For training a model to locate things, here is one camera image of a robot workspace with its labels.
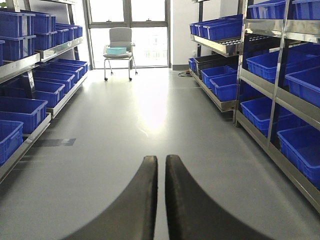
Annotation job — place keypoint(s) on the black plastic bin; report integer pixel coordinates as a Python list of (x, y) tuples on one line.
[(211, 61)]

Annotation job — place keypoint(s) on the gray office chair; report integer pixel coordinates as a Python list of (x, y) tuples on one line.
[(120, 37)]

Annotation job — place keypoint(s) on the left steel shelf rack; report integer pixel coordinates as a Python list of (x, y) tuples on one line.
[(36, 81)]

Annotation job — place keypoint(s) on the teal box on chair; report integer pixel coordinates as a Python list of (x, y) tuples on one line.
[(116, 50)]

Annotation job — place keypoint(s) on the steel shelf rack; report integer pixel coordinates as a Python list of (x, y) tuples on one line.
[(36, 81), (275, 93)]

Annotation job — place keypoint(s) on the far steel shelf rack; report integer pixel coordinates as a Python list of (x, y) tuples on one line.
[(275, 93)]

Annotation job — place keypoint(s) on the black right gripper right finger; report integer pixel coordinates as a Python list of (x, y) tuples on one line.
[(193, 215)]

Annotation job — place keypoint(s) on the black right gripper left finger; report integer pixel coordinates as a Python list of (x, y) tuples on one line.
[(132, 216)]

